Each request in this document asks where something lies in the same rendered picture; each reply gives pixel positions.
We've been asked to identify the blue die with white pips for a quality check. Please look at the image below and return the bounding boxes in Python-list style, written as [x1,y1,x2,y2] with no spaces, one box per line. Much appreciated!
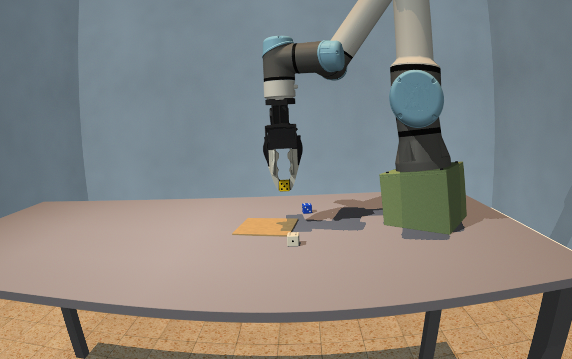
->
[302,203,312,214]

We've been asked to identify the yellow die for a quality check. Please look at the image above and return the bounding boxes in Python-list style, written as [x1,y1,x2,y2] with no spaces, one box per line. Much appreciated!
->
[279,179,290,191]

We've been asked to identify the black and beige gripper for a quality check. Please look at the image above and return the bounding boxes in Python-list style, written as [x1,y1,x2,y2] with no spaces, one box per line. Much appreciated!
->
[263,98,302,190]

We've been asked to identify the tan mat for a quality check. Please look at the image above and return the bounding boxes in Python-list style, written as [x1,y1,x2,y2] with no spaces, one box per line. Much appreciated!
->
[232,218,298,236]

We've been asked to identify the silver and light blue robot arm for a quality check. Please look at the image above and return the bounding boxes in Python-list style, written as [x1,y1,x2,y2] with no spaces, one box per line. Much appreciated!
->
[262,0,451,172]

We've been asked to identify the grey die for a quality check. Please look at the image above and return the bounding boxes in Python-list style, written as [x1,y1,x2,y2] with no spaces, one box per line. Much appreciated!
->
[287,232,299,246]

